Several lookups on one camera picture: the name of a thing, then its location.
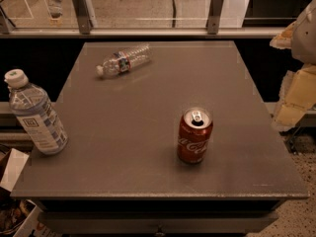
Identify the metal railing post left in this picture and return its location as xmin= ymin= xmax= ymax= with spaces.
xmin=72 ymin=0 xmax=93 ymax=35

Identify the white cardboard box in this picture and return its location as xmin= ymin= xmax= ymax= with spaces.
xmin=0 ymin=148 xmax=29 ymax=192

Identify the grey table drawer front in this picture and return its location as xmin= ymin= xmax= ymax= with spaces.
xmin=38 ymin=212 xmax=277 ymax=235

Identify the red coke can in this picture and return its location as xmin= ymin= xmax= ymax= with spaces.
xmin=177 ymin=107 xmax=213 ymax=164

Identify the white box with clutter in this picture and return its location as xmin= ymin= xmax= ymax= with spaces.
xmin=0 ymin=199 xmax=62 ymax=237

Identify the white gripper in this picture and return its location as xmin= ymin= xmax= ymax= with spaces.
xmin=270 ymin=0 xmax=316 ymax=131

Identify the clear plastic water bottle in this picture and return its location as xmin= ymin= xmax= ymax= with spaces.
xmin=96 ymin=43 xmax=152 ymax=78

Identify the metal railing post right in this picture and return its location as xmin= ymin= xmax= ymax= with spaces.
xmin=206 ymin=0 xmax=224 ymax=35

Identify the large labelled water bottle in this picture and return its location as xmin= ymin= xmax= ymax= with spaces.
xmin=4 ymin=69 xmax=68 ymax=155

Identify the metal railing post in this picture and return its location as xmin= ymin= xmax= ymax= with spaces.
xmin=72 ymin=0 xmax=93 ymax=35
xmin=206 ymin=0 xmax=224 ymax=35

